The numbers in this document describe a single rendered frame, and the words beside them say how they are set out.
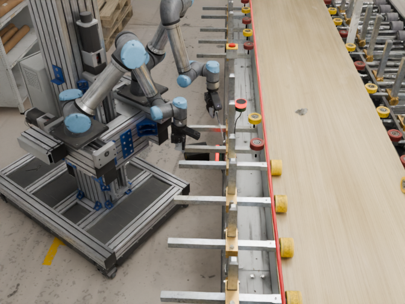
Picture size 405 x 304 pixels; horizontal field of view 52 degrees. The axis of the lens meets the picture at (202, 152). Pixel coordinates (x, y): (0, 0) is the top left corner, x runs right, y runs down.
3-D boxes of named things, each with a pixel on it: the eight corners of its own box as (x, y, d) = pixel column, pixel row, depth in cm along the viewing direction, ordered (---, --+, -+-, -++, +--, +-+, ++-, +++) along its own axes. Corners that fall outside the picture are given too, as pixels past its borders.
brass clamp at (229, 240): (223, 257, 173) (224, 250, 170) (224, 232, 184) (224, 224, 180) (238, 258, 173) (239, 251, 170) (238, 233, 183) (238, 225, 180)
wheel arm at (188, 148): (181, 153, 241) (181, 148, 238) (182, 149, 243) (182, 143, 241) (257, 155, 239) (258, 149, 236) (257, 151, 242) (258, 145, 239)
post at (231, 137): (226, 204, 236) (228, 137, 205) (226, 199, 238) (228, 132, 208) (232, 204, 236) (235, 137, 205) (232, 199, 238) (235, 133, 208)
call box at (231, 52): (226, 60, 260) (226, 48, 255) (226, 54, 266) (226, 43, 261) (237, 60, 260) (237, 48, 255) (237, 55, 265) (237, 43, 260)
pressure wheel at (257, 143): (249, 161, 239) (250, 145, 232) (248, 152, 245) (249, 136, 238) (263, 161, 239) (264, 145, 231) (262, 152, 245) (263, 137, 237)
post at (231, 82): (226, 141, 270) (229, 75, 240) (226, 138, 273) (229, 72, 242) (232, 141, 270) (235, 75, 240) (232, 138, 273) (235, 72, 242)
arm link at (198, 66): (182, 65, 237) (199, 69, 233) (191, 57, 244) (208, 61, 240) (182, 78, 242) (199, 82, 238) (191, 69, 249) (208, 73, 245)
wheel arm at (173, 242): (167, 248, 176) (167, 242, 174) (169, 241, 179) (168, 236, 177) (287, 252, 174) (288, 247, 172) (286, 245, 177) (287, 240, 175)
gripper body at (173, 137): (172, 136, 240) (172, 119, 232) (187, 136, 240) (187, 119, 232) (170, 144, 234) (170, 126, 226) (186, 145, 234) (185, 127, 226)
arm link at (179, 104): (169, 97, 221) (184, 94, 223) (169, 114, 228) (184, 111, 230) (173, 105, 215) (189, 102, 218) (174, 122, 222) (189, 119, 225)
